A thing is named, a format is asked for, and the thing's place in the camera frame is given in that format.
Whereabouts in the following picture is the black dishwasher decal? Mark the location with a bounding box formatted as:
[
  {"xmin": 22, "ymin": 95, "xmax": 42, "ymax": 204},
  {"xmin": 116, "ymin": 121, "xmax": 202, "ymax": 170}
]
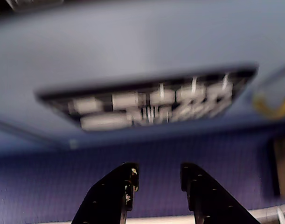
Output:
[{"xmin": 35, "ymin": 62, "xmax": 259, "ymax": 131}]

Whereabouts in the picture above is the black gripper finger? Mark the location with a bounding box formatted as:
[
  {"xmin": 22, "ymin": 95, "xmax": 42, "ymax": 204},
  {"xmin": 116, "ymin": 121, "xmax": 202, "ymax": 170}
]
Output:
[
  {"xmin": 71, "ymin": 162, "xmax": 139, "ymax": 224},
  {"xmin": 180, "ymin": 162, "xmax": 259, "ymax": 224}
]

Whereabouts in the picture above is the blue toy play kitchen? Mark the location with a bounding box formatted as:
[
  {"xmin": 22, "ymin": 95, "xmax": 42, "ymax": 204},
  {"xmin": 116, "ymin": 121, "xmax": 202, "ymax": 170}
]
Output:
[{"xmin": 0, "ymin": 0, "xmax": 285, "ymax": 154}]

